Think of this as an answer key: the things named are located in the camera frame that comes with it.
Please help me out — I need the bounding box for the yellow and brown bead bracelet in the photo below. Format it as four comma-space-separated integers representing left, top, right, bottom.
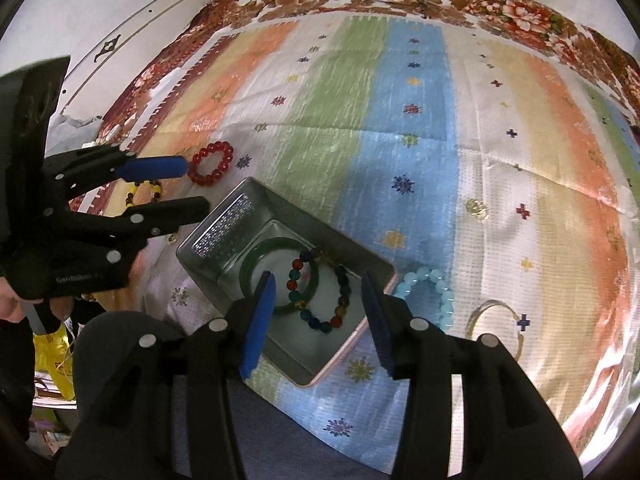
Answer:
124, 179, 164, 208

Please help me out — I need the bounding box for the dark red bead bracelet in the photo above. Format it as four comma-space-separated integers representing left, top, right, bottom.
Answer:
186, 140, 236, 188

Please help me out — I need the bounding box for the gold bangle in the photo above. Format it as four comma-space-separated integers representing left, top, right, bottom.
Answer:
464, 299, 530, 361

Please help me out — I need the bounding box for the green jade bangle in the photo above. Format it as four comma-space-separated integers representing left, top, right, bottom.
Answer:
239, 237, 320, 316

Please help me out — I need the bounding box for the light blue bead bracelet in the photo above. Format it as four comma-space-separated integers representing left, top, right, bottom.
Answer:
392, 264, 457, 334

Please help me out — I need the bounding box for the multicolour bead bracelet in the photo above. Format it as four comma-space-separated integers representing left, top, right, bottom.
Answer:
285, 248, 353, 335

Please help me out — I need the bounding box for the small gold charm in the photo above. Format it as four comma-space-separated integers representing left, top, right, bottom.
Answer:
465, 198, 489, 221

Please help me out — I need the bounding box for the person's left hand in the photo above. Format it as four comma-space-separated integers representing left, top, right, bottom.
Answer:
0, 278, 74, 323

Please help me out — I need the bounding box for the grey and white clothes pile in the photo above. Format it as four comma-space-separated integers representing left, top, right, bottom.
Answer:
44, 115, 102, 157

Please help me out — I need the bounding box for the person's grey trouser leg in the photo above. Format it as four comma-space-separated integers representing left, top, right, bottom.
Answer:
74, 312, 387, 479

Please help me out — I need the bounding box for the white headboard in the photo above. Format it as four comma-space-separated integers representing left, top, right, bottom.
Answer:
56, 0, 212, 119

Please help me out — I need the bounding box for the yellow plastic bag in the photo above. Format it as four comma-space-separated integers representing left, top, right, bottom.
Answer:
32, 323, 75, 401

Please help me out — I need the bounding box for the silver metal tin box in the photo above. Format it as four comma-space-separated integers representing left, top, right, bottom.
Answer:
177, 178, 397, 387

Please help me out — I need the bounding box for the red floral blanket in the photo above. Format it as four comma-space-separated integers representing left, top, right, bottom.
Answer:
98, 0, 639, 143

